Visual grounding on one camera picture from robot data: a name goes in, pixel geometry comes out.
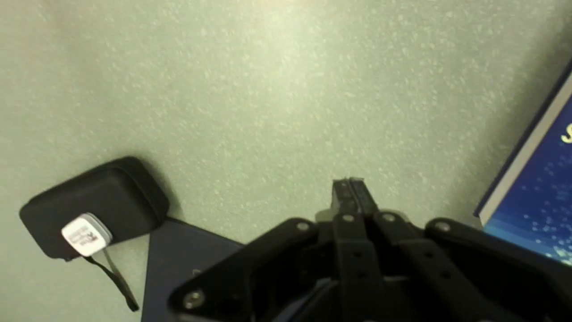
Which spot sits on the blue robotics book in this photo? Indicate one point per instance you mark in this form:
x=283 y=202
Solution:
x=537 y=197

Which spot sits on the dark blue folder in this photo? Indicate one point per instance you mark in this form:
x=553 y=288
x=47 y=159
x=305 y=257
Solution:
x=172 y=252

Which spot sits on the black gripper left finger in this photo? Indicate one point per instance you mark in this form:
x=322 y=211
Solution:
x=280 y=268

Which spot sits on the black zip case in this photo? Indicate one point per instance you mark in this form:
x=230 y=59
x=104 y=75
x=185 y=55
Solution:
x=110 y=189

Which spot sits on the small white tag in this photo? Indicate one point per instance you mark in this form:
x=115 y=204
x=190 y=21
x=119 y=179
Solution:
x=87 y=234

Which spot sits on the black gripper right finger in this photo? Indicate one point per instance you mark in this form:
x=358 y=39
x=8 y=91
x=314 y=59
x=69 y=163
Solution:
x=453 y=273

